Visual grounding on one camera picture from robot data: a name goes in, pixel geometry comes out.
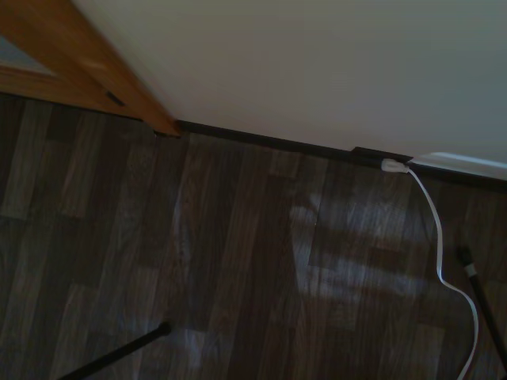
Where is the dark brown baseboard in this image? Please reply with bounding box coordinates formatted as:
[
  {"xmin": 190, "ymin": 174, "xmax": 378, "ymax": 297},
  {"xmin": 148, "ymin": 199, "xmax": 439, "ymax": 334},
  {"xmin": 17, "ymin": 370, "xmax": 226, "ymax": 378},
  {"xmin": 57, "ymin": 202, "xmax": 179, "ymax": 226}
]
[{"xmin": 175, "ymin": 120, "xmax": 507, "ymax": 192}]

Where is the white power plug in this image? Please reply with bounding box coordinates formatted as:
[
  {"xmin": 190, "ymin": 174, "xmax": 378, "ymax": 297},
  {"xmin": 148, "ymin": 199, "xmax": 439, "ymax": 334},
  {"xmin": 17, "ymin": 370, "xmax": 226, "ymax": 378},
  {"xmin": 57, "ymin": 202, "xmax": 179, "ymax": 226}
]
[{"xmin": 379, "ymin": 158, "xmax": 411, "ymax": 175}]

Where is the wooden door with glass pane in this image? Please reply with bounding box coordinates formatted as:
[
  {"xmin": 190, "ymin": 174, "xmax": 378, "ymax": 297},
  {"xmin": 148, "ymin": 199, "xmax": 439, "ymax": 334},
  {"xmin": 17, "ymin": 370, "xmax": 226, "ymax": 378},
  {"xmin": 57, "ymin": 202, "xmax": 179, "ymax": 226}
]
[{"xmin": 0, "ymin": 0, "xmax": 143, "ymax": 121}]

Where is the black tripod leg silver band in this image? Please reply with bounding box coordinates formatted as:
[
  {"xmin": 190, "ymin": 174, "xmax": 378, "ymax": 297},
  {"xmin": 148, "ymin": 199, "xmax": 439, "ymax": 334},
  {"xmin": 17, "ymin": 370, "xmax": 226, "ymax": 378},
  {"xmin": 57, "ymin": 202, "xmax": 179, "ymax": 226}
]
[{"xmin": 456, "ymin": 245, "xmax": 507, "ymax": 359}]

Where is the wooden door frame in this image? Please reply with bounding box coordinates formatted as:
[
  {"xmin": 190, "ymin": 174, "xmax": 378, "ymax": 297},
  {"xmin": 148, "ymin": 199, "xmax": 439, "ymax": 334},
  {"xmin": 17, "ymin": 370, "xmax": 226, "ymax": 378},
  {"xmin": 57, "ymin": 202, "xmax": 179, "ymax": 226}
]
[{"xmin": 37, "ymin": 0, "xmax": 184, "ymax": 139}]

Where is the white flat power cable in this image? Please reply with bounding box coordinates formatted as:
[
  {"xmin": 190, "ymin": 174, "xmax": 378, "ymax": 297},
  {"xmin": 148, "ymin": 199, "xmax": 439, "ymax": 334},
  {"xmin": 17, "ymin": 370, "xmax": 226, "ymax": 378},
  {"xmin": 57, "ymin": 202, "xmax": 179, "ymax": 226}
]
[{"xmin": 407, "ymin": 167, "xmax": 480, "ymax": 380}]

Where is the white cable duct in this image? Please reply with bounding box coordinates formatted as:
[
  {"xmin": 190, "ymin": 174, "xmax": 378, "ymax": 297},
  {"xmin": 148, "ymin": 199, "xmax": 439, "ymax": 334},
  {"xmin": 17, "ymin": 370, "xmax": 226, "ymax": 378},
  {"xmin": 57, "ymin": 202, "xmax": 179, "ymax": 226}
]
[{"xmin": 410, "ymin": 151, "xmax": 507, "ymax": 174}]

